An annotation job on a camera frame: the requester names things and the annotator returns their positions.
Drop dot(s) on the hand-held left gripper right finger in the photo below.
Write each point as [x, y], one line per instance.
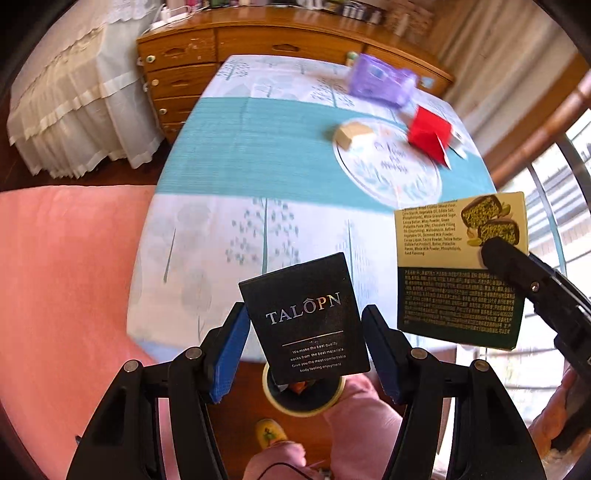
[385, 360]

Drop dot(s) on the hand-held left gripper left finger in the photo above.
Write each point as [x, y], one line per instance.
[228, 355]

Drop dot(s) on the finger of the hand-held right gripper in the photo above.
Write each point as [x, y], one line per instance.
[512, 263]

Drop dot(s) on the green chocolate box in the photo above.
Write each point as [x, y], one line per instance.
[443, 286]

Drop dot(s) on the black cardboard box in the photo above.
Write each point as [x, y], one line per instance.
[304, 318]

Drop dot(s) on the yellow rimmed waste bin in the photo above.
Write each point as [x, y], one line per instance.
[300, 411]

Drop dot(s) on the person's right hand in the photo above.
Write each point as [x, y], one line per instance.
[547, 415]

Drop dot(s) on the person's pink pants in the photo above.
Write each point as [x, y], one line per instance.
[364, 429]

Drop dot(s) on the metal window bars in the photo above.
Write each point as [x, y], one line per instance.
[549, 194]

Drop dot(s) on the yellow slipper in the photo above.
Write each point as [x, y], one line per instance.
[270, 434]

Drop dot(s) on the pale paper scrap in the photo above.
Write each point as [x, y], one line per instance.
[458, 145]

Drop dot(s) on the red paper box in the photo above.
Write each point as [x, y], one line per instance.
[427, 131]

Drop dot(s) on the pink sofa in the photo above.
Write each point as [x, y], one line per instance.
[69, 277]

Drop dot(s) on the beige curtain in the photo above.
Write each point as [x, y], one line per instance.
[485, 55]

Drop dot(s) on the teal white printed tablecloth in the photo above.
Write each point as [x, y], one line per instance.
[277, 147]

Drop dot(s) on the small teal jar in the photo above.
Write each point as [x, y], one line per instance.
[352, 57]

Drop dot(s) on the white lace furniture cover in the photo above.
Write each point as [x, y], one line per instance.
[69, 92]

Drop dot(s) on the wooden dresser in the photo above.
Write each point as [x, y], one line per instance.
[184, 50]

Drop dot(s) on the white power strip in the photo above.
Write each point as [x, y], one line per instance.
[171, 14]

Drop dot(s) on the wooden window frame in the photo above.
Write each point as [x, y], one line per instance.
[540, 134]

